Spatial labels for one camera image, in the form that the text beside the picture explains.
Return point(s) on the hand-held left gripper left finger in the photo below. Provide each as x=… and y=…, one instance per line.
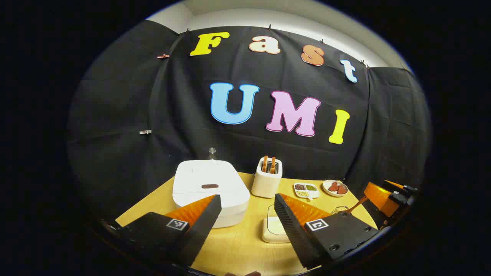
x=199, y=230

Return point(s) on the white rice cooker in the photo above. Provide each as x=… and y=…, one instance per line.
x=207, y=176

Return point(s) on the white divided grain dish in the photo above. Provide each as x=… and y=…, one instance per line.
x=307, y=190

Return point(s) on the brown wooden spoon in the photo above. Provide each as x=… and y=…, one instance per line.
x=356, y=204

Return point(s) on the white toaster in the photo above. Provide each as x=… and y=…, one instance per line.
x=265, y=184

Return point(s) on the small glass bottle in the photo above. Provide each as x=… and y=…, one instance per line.
x=212, y=154

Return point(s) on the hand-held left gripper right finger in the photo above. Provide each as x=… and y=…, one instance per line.
x=293, y=230

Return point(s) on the toasted bread slice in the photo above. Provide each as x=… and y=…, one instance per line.
x=272, y=165
x=264, y=163

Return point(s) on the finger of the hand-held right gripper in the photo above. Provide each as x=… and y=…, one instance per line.
x=395, y=186
x=381, y=199

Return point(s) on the white round plate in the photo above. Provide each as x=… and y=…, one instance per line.
x=326, y=186

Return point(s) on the clear glass container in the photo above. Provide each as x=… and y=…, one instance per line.
x=268, y=237

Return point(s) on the black backdrop cloth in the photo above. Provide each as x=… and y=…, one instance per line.
x=184, y=115

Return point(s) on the red meat slice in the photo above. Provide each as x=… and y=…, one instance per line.
x=341, y=189
x=333, y=187

